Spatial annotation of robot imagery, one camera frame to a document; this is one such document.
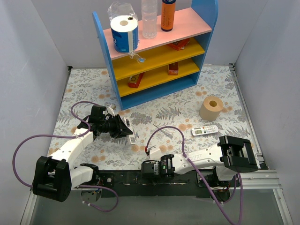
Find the floral table mat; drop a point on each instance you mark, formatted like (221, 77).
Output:
(176, 114)

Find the small white display remote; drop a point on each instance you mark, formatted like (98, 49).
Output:
(205, 130)

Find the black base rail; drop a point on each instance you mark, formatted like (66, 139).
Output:
(127, 183)

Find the blue wrapped toilet paper roll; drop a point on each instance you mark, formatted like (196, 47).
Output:
(124, 27)

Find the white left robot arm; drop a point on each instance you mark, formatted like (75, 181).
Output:
(55, 175)

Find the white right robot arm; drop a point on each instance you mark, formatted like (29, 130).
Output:
(231, 155)

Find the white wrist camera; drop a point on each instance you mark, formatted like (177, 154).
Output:
(110, 109)
(155, 153)

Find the orange box middle shelf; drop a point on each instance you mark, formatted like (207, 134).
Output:
(173, 69)

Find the red box lower shelf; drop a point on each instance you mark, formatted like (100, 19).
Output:
(134, 81)

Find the orange box top shelf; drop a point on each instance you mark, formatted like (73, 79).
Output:
(179, 45)

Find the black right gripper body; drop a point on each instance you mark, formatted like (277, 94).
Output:
(143, 169)

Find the orange bottle black cap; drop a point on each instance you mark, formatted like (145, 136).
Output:
(167, 15)

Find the orange box shelf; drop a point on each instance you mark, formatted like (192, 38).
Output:
(173, 69)
(179, 45)

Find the brown paper roll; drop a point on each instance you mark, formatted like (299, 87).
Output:
(211, 108)

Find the clear plastic water bottle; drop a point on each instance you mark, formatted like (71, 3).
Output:
(149, 9)

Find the blue shelf unit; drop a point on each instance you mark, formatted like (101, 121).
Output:
(196, 22)

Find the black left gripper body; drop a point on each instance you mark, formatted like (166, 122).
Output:
(116, 126)

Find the small plastic wrapper scrap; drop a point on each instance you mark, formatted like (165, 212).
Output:
(137, 57)

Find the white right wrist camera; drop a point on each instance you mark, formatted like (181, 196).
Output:
(155, 153)

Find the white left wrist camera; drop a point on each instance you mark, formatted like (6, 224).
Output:
(110, 109)

